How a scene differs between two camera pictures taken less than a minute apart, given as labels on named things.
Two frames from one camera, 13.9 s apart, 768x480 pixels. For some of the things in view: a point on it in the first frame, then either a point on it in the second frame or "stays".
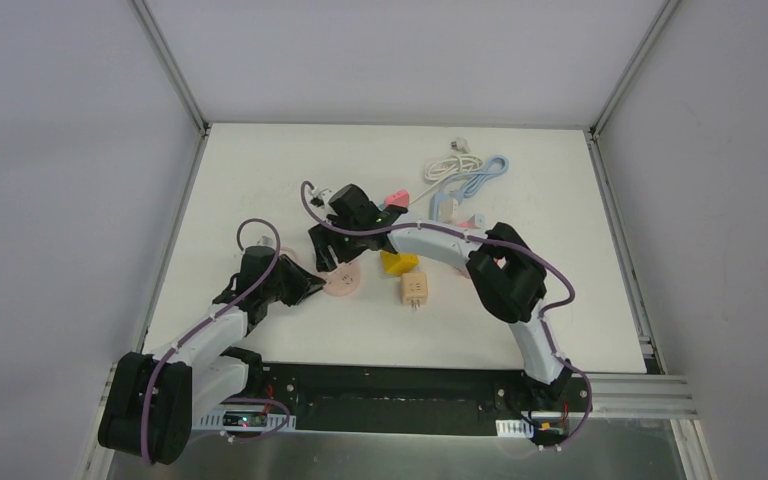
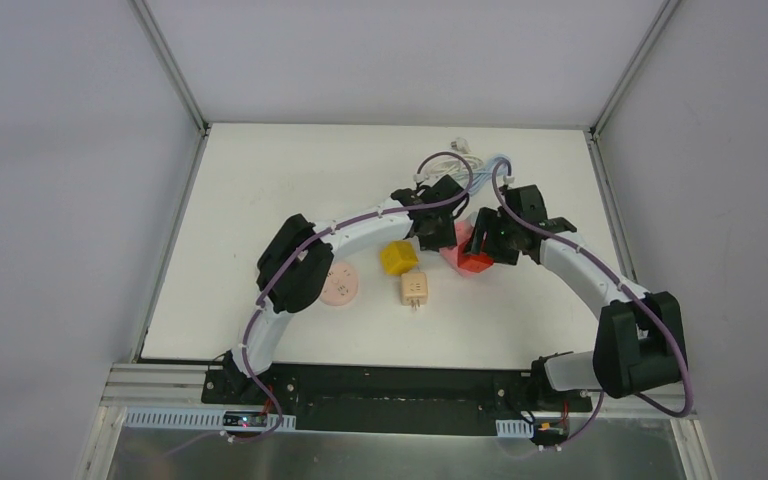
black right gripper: [325, 245] → [490, 241]
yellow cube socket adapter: [398, 264] stays
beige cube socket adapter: [414, 289] stays
